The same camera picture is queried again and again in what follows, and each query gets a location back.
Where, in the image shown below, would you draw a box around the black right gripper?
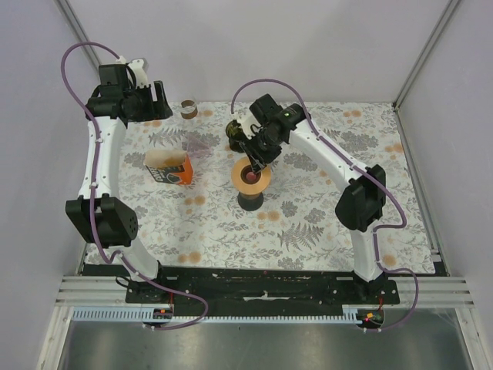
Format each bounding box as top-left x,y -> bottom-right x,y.
239,129 -> 282,175

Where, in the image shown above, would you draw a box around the round bamboo dripper holder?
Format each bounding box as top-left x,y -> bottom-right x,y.
231,156 -> 272,196

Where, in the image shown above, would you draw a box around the clear glass dripper cone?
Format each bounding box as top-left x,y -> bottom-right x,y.
182,132 -> 212,160

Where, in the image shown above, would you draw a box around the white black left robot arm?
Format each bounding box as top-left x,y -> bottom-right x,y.
65,59 -> 173,303

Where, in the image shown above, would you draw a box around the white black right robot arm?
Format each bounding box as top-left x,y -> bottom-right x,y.
230,94 -> 386,304

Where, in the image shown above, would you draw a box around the brown paper coffee filters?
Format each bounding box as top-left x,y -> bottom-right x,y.
143,150 -> 186,169

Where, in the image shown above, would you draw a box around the orange coffee filter box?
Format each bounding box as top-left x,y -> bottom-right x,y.
144,153 -> 193,185

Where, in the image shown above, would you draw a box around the brown tape roll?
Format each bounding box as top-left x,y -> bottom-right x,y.
180,99 -> 198,119

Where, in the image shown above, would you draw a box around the dark green glass jar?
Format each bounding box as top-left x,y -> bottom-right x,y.
225,119 -> 247,153

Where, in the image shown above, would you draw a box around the floral patterned table mat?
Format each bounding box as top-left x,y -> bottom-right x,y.
119,103 -> 438,274

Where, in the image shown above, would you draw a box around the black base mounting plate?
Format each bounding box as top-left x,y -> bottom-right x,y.
126,266 -> 400,308

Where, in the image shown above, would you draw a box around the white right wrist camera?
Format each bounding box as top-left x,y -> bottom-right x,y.
233,113 -> 258,140

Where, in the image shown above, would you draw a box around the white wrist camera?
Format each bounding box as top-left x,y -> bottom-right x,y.
116,56 -> 149,89
233,113 -> 258,140

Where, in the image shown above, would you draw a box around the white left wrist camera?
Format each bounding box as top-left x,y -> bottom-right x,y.
116,56 -> 149,89

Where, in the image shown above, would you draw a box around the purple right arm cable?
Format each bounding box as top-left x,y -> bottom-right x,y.
230,79 -> 420,333

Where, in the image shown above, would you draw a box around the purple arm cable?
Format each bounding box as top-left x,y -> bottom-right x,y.
61,41 -> 211,331
230,79 -> 420,333

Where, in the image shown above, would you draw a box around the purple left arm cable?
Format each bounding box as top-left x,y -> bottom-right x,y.
61,41 -> 211,331

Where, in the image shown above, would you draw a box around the white slotted cable duct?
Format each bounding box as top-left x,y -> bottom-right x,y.
72,306 -> 377,325

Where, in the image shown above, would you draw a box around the right aluminium frame post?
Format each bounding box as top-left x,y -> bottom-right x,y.
392,0 -> 463,112

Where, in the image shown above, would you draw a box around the aluminium front rail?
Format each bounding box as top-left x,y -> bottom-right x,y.
55,276 -> 475,308

